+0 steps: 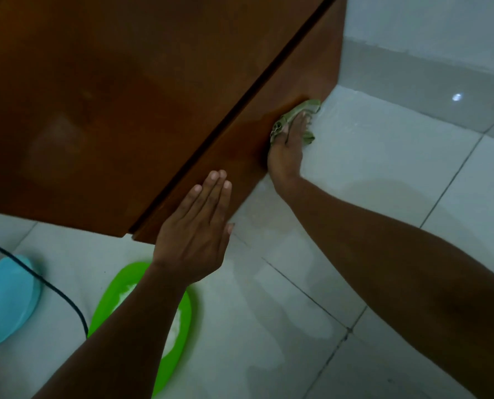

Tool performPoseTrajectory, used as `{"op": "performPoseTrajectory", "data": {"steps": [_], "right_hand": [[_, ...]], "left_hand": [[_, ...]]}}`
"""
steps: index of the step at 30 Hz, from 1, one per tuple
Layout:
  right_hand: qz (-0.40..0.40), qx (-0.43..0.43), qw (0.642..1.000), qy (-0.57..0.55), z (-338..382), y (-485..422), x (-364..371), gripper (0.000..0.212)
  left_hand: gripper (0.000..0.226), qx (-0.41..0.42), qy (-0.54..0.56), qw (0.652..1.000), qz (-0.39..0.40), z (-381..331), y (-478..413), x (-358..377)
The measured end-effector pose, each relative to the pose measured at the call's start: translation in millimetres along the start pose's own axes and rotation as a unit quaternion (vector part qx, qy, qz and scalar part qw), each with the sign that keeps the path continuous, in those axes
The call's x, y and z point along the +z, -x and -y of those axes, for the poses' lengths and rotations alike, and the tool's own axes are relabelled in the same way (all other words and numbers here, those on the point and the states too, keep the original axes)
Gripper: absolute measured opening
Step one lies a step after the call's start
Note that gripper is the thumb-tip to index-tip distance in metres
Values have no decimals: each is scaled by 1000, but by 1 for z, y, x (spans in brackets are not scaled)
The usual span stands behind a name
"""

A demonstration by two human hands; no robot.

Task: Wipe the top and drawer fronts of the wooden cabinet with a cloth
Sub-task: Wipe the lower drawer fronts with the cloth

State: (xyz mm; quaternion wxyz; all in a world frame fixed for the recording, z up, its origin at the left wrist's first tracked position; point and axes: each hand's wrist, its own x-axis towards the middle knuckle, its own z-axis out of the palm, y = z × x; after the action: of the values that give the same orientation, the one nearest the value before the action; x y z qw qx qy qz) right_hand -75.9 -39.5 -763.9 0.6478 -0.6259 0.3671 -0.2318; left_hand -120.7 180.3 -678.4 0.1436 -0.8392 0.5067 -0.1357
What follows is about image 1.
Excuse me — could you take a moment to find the person's left hand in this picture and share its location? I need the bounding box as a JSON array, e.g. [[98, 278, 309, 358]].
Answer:
[[152, 170, 235, 286]]

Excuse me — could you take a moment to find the person's right hand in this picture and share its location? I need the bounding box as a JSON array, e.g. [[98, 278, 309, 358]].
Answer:
[[267, 111, 313, 191]]

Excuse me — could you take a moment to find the green cleaning cloth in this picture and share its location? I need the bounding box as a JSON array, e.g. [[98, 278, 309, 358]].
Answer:
[[270, 99, 322, 145]]

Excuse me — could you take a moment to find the person's right forearm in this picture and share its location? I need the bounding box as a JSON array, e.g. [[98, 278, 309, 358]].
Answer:
[[274, 175, 494, 399]]

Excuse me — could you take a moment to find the person's left forearm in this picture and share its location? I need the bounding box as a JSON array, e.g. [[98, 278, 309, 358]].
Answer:
[[33, 262, 189, 399]]

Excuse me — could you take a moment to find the green plastic basin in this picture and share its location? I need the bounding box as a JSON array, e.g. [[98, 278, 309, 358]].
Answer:
[[88, 262, 193, 398]]

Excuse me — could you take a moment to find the brown wooden cabinet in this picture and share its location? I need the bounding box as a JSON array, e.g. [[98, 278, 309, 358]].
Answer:
[[0, 0, 348, 245]]

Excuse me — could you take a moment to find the light blue plastic basin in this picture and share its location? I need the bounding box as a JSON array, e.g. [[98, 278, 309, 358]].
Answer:
[[0, 255, 42, 349]]

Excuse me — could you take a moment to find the black cable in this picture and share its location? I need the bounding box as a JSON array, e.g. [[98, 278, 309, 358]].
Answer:
[[0, 238, 90, 339]]

